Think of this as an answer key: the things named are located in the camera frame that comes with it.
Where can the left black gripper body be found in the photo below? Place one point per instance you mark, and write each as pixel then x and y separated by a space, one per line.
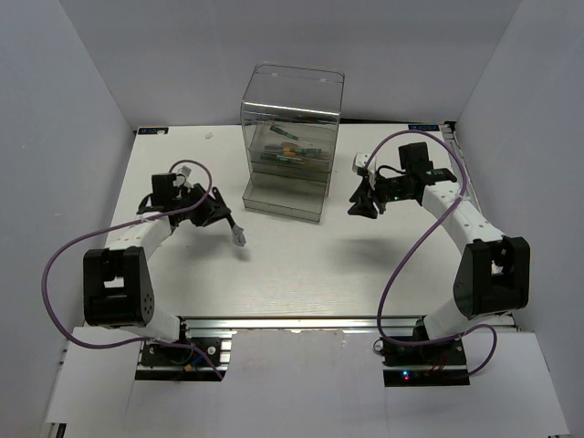
pixel 201 213

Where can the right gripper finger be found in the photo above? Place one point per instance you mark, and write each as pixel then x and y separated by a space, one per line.
pixel 364 192
pixel 364 209

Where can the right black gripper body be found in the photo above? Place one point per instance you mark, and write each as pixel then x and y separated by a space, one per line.
pixel 389 190

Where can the green black screwdriver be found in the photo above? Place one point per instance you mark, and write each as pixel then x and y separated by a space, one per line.
pixel 308 152
pixel 284 133
pixel 279 158

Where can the silver adjustable wrench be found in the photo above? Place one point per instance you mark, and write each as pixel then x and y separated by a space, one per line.
pixel 237 232

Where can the orange handled pliers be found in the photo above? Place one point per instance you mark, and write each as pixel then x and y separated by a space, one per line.
pixel 283 147

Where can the clear plastic drawer cabinet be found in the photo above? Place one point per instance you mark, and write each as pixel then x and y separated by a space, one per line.
pixel 290 122

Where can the clear hinged cabinet lid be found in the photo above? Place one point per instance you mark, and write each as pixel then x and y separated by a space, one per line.
pixel 296 94

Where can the yellow handled needle-nose pliers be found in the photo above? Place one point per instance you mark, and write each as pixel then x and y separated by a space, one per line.
pixel 311 164

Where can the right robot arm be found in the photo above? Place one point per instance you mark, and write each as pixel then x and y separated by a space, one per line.
pixel 442 193

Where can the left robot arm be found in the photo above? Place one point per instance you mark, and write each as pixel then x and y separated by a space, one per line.
pixel 117 287

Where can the right blue label sticker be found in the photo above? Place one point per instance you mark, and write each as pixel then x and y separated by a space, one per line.
pixel 424 127

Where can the blue label sticker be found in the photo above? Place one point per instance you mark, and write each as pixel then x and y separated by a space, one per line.
pixel 424 127
pixel 152 131

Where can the left blue label sticker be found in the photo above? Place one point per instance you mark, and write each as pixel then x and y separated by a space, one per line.
pixel 152 131

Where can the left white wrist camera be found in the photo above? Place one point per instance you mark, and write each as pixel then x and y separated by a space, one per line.
pixel 181 180

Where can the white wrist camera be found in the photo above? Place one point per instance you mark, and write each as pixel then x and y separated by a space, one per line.
pixel 181 180
pixel 365 166

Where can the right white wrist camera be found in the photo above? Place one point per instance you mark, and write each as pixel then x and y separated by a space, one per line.
pixel 365 166

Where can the front aluminium rail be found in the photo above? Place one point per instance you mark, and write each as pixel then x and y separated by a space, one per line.
pixel 281 323

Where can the aluminium rail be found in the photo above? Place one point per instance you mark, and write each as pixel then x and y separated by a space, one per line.
pixel 461 155
pixel 281 323

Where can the right aluminium rail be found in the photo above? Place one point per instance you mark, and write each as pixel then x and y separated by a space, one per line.
pixel 461 155

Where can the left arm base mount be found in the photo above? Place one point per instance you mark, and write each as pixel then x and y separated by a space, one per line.
pixel 158 363

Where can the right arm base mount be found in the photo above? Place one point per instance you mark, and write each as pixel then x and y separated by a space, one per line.
pixel 439 365

